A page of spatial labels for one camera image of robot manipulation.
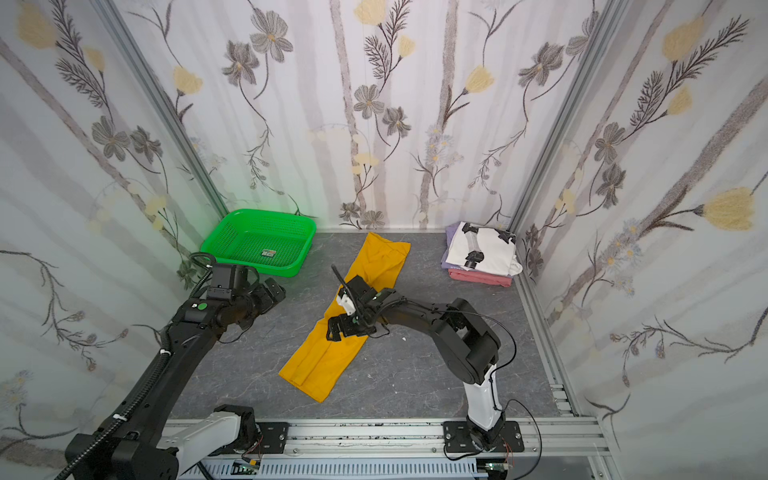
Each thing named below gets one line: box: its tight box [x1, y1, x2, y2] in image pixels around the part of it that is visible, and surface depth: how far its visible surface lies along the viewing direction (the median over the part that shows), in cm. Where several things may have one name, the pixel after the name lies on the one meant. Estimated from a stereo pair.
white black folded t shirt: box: [446, 222, 523, 277], surface depth 110 cm
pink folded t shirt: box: [448, 268, 513, 287], surface depth 106 cm
